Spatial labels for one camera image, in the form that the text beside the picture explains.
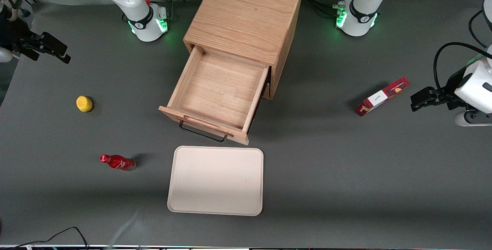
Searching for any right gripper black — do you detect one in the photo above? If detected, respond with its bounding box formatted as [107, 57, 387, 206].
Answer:
[0, 22, 72, 65]

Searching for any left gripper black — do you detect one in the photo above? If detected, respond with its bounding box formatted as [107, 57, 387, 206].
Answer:
[410, 68, 468, 113]

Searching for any wooden drawer with black handle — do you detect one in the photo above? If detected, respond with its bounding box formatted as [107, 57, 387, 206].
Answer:
[159, 46, 271, 146]

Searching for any wooden drawer cabinet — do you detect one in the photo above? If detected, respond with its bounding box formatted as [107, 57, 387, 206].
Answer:
[183, 0, 304, 100]

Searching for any red and white snack box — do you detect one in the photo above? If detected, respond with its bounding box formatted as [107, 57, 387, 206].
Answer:
[356, 77, 410, 117]

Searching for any yellow lemon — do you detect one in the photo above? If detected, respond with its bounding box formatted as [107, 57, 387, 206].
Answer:
[76, 96, 93, 113]

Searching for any beige round object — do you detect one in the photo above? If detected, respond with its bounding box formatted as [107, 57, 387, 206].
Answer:
[0, 0, 20, 22]

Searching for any red bottle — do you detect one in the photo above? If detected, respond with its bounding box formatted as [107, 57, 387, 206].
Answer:
[100, 154, 136, 172]

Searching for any beige plastic tray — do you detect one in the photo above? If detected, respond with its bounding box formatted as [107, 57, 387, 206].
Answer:
[167, 146, 264, 217]

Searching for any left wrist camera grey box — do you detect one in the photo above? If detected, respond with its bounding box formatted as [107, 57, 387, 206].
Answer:
[455, 110, 492, 127]

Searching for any long black looped cable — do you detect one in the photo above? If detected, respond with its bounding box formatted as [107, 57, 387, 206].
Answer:
[434, 42, 492, 91]

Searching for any short black curved cable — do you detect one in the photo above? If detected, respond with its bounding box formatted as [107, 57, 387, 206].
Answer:
[468, 10, 490, 48]

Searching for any black left arm base cable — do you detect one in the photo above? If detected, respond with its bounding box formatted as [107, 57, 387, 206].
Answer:
[302, 0, 341, 19]

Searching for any thin black table cable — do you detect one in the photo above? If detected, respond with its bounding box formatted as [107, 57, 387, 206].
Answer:
[12, 227, 90, 250]

